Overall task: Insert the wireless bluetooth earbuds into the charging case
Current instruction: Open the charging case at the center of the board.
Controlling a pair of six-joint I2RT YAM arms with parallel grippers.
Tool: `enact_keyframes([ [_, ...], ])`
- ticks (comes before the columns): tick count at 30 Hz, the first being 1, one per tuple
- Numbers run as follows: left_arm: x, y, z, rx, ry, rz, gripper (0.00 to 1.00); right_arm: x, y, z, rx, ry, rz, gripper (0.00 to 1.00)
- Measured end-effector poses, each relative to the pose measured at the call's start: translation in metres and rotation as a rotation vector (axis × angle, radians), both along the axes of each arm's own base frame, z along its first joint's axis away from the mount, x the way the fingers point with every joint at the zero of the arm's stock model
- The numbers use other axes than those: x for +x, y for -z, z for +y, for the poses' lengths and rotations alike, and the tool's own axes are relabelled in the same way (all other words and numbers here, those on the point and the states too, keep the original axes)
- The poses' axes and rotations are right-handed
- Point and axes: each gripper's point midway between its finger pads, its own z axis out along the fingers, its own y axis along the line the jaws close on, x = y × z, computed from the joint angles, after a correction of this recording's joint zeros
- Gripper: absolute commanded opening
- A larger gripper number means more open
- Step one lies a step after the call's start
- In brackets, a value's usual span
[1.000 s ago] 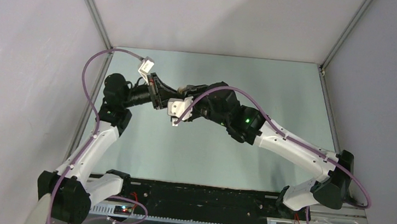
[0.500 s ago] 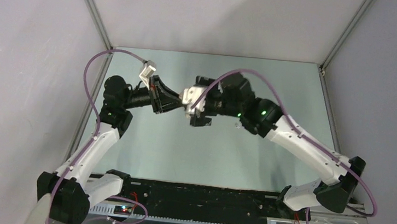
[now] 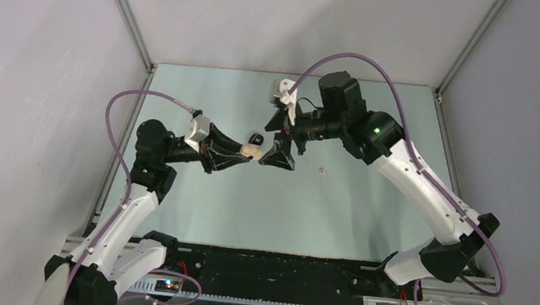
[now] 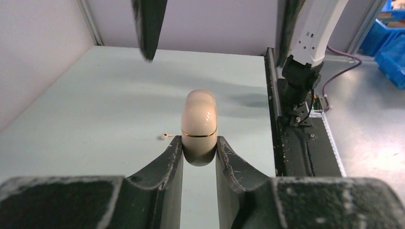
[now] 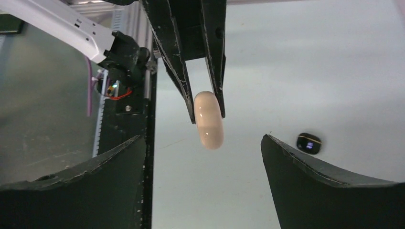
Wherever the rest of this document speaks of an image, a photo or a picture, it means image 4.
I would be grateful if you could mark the beige earbud charging case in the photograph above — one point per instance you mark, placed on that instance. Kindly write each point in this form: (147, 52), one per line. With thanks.
(199, 127)

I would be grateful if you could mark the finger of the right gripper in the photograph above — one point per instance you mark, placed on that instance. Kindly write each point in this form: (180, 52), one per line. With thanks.
(148, 17)

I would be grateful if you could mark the corner aluminium post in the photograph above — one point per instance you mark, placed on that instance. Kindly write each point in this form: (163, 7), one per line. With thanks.
(365, 14)
(90, 21)

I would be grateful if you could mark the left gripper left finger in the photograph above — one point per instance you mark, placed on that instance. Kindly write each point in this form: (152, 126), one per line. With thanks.
(148, 199)

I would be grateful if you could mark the blue plastic storage bins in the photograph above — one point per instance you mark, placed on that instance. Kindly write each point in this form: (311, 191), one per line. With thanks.
(385, 41)

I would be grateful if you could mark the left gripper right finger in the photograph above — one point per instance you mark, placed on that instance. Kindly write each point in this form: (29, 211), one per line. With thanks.
(249, 199)

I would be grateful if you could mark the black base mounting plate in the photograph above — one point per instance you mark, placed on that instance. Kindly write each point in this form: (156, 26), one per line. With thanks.
(302, 141)

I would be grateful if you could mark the right corner aluminium post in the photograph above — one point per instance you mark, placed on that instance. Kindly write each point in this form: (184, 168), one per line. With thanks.
(365, 14)

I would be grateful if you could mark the beige earbud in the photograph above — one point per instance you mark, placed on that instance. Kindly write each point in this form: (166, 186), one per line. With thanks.
(165, 136)

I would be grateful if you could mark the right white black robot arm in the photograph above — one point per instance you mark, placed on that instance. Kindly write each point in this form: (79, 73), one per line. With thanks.
(300, 62)

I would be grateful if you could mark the right controller board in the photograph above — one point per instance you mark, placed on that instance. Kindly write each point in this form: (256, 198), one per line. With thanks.
(319, 107)

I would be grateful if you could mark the left corner aluminium post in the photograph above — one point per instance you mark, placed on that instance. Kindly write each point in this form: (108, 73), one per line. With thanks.
(90, 21)

